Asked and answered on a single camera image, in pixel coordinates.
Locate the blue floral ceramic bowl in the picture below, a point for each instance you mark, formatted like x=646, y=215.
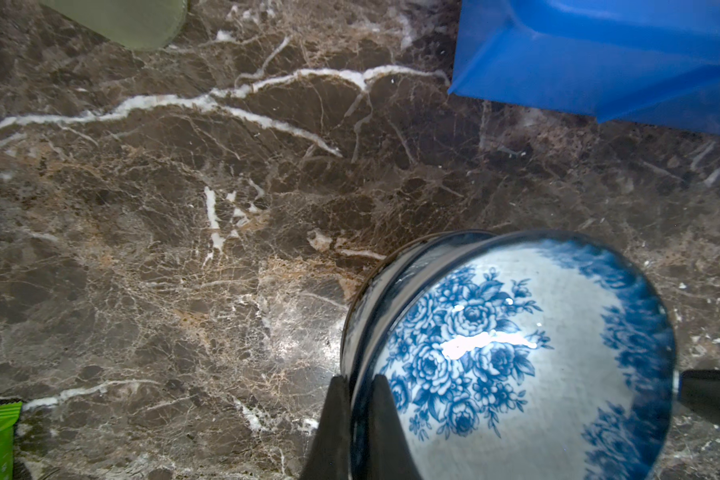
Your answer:
x=534, y=355

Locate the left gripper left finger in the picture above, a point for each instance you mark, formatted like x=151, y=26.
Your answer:
x=329, y=456

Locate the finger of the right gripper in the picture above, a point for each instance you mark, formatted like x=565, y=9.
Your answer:
x=699, y=391

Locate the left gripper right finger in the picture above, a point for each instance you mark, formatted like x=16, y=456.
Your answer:
x=388, y=455

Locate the blue plastic bin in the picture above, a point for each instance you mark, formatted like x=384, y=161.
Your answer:
x=650, y=62

